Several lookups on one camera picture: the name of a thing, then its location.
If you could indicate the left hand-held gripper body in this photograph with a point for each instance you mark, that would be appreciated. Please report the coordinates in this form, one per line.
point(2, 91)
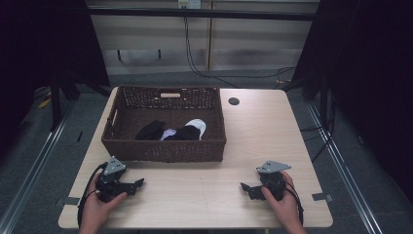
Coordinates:
point(110, 185)

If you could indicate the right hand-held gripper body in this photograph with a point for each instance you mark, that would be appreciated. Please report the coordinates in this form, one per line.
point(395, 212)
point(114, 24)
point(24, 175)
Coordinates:
point(272, 182)

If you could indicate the person's right hand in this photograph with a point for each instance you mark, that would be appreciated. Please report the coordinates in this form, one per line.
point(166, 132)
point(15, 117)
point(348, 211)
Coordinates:
point(287, 208)

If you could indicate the person's left hand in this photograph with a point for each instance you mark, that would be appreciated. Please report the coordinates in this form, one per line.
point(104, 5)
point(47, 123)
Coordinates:
point(94, 211)

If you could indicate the grey tape strip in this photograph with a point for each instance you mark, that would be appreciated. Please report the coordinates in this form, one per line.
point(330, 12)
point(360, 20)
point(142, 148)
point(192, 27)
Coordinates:
point(71, 201)
point(322, 197)

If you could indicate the small black floor marker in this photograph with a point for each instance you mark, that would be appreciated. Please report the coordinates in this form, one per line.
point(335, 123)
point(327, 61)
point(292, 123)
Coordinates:
point(80, 136)

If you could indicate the lavender sock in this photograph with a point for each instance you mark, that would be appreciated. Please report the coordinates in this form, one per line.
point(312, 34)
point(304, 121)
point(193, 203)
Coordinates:
point(168, 133)

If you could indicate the brown wicker basket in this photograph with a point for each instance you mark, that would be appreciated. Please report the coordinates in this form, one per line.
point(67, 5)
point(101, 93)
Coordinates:
point(136, 112)

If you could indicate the white sock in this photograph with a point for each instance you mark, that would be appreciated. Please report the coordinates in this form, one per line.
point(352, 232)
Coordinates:
point(198, 123)

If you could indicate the black metal stand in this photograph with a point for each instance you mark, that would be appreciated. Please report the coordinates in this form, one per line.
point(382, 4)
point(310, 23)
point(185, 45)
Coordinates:
point(56, 104)

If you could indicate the yellow object on floor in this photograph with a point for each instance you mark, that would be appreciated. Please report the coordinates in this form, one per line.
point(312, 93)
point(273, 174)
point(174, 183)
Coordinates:
point(45, 103)

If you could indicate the black curtain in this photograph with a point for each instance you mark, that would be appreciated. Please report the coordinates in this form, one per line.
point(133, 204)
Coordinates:
point(373, 81)
point(39, 48)

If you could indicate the black horizontal bar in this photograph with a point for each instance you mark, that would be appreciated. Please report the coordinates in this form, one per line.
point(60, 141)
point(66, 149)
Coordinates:
point(201, 13)

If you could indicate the metal floor rail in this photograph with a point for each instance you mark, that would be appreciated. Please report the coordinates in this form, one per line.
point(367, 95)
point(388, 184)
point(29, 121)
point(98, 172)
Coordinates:
point(344, 172)
point(29, 175)

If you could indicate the white wall power outlet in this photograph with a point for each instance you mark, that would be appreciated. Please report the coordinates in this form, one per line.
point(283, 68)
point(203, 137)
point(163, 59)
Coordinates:
point(189, 3)

